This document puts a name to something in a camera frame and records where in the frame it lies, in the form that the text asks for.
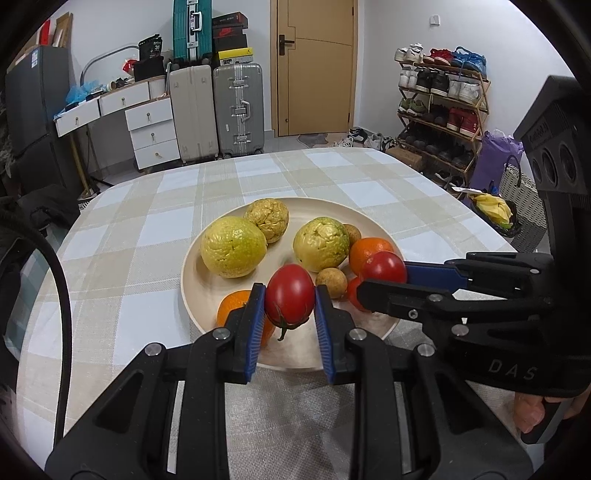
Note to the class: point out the black basket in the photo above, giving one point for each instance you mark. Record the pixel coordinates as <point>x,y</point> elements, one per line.
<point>512,230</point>

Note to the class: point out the grey door mat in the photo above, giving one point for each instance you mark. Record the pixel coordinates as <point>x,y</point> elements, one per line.
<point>314,138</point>

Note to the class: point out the black refrigerator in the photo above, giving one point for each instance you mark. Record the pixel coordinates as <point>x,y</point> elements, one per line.
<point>41,106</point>

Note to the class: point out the brown longan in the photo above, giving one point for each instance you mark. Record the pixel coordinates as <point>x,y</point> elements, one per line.
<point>331,282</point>
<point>353,234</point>

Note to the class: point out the black jacket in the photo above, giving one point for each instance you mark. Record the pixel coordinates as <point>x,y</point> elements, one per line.
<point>46,207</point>

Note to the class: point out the black bag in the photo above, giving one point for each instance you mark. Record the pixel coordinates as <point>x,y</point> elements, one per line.
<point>150,69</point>

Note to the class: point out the red box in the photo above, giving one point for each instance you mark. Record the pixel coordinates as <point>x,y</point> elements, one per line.
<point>46,32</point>

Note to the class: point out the person's right hand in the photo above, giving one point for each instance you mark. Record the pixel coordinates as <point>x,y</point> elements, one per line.
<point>528,410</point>

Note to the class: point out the orange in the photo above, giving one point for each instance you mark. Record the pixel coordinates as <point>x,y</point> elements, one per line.
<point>367,249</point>
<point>228,309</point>

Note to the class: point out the large yellow citrus fruit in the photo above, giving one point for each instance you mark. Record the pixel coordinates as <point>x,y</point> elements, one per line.
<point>233,249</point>

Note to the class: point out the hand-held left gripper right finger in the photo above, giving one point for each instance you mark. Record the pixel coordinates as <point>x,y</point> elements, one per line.
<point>323,332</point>

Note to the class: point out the black shoebox with red logo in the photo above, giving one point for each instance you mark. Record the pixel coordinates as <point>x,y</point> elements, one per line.
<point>228,32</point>

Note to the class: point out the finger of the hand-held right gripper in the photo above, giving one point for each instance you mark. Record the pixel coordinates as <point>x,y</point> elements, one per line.
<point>392,297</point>
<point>434,275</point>

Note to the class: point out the purple bag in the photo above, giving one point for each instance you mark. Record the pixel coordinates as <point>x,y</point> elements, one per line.
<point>494,157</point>

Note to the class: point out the wooden door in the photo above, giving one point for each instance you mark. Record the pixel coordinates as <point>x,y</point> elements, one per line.
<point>314,83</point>

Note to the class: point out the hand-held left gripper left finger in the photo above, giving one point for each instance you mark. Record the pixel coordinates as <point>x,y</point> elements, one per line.
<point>256,332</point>

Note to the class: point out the woven basket bag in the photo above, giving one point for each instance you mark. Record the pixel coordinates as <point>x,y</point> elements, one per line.
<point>526,207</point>

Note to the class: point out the wooden shoe rack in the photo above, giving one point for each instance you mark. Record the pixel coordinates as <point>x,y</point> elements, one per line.
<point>484,92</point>

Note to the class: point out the green-speckled yellow citrus fruit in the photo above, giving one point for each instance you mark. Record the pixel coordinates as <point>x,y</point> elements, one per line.
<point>321,244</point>

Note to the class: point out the dark shoebox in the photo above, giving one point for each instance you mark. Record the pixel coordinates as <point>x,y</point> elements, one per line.
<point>231,44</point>

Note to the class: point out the shoes scattered on floor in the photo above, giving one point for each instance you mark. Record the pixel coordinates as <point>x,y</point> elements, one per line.
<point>358,135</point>

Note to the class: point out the brown cardboard shoebox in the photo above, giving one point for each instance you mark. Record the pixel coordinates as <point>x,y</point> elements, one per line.
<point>406,159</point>

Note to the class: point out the blue plastic bag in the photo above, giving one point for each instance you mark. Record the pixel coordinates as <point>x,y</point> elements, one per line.
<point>81,94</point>

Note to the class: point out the silver suitcase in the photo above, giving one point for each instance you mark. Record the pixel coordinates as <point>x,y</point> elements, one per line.
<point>226,110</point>

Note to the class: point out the cream round plate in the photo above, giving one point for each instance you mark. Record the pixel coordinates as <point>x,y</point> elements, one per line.
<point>205,295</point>

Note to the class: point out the beige suitcase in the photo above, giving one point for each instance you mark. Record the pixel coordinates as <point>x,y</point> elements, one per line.
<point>191,115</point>

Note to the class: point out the white drawer desk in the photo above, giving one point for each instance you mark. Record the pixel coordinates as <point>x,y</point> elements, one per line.
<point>152,138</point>

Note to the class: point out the teal suitcase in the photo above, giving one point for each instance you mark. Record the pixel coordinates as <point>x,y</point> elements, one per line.
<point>184,32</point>

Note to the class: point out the curved metal tube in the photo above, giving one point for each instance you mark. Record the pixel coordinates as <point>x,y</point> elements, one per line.
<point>108,50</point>

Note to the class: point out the rows of shoes on rack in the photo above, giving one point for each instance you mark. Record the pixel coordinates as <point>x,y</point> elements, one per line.
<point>438,83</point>

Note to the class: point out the cardboard box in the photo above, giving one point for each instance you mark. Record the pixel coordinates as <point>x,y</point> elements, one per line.
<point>64,30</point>

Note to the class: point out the red tomato with stem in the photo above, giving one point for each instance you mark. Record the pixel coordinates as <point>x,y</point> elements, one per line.
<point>290,293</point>

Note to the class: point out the red packet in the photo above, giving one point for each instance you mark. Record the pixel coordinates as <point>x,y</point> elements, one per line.
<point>130,67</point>

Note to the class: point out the beige checked tablecloth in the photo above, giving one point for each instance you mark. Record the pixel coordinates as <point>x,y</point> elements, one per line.
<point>138,221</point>

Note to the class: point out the black printed box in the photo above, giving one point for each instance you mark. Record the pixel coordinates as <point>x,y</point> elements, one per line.
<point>152,46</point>

